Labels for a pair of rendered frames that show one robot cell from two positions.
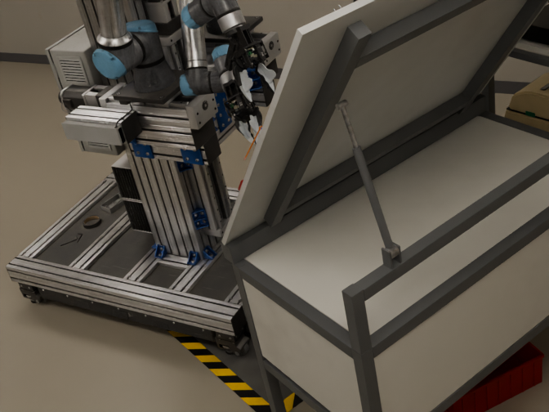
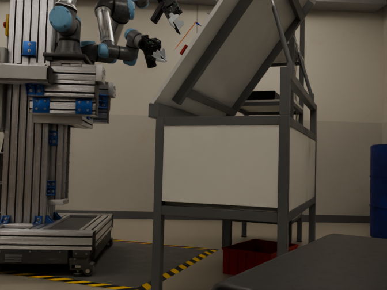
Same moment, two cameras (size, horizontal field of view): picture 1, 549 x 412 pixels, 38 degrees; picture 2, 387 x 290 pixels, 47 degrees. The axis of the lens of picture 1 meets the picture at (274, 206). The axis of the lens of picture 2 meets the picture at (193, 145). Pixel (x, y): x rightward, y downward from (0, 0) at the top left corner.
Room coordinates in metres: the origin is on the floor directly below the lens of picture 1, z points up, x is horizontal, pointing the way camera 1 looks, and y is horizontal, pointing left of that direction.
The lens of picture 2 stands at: (0.34, 1.28, 0.59)
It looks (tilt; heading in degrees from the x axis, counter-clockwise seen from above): 3 degrees up; 322
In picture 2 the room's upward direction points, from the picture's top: 1 degrees clockwise
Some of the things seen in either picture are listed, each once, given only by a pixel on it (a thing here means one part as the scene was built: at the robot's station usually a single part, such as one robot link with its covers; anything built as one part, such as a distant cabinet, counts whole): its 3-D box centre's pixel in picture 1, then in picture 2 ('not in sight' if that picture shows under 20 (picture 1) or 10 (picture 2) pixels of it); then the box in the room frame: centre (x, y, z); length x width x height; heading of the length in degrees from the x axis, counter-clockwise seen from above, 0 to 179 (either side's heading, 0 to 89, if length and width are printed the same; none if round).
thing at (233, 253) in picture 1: (365, 170); (198, 122); (2.34, -0.33, 0.83); 1.18 x 0.05 x 0.06; 121
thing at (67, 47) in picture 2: (151, 70); (68, 49); (2.69, 0.32, 1.21); 0.15 x 0.15 x 0.10
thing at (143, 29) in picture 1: (140, 40); (69, 27); (2.68, 0.33, 1.33); 0.13 x 0.12 x 0.14; 142
